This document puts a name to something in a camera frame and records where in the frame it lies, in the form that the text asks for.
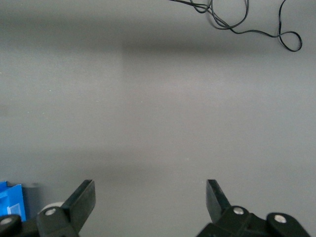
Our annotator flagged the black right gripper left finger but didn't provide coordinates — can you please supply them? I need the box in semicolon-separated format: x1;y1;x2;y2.
0;179;96;237

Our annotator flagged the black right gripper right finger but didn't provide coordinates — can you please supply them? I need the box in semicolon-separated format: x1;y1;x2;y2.
197;179;312;237

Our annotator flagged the blue plastic storage bin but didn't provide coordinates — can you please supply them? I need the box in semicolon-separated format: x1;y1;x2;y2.
0;181;27;222

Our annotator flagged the dark grey table mat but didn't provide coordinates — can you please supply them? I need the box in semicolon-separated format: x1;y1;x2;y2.
0;0;316;237

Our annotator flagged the loose thin black cable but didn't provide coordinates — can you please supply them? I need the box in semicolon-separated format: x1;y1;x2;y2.
209;0;303;53
169;0;249;31

